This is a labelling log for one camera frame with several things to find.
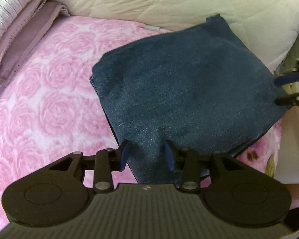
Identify pink rose bedsheet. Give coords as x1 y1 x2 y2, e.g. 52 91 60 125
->
0 16 281 230

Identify cream padded headboard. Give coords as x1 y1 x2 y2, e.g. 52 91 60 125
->
54 0 299 71

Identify white striped rolled duvet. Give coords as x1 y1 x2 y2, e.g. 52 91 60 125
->
0 0 68 88

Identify blue denim jeans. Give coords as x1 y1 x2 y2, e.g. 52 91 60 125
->
90 15 288 184

